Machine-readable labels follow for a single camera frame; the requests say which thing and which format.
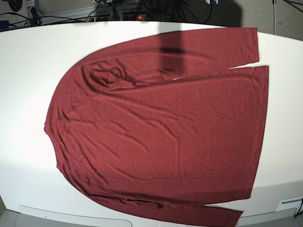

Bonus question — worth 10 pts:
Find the white label plate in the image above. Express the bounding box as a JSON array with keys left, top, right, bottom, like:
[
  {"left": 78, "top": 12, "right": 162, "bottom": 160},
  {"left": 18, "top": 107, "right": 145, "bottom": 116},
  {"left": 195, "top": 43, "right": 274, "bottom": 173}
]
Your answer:
[{"left": 276, "top": 197, "right": 303, "bottom": 212}]

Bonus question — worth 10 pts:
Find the black power strip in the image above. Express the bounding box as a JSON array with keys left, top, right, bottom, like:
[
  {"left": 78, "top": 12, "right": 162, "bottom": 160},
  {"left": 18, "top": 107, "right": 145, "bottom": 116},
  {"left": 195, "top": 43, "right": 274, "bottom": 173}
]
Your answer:
[{"left": 88, "top": 14, "right": 147, "bottom": 22}]

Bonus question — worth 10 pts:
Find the dark red long-sleeve shirt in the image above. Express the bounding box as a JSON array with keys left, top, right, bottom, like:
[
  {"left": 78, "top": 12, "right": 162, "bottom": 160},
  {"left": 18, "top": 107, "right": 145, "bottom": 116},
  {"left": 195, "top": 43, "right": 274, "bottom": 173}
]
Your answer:
[{"left": 44, "top": 27, "right": 269, "bottom": 227}]

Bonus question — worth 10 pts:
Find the black cable bundle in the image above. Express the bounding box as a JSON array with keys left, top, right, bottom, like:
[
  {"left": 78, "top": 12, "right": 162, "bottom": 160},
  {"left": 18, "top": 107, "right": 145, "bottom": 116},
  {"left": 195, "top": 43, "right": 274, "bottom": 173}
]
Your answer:
[{"left": 132, "top": 0, "right": 214, "bottom": 24}]

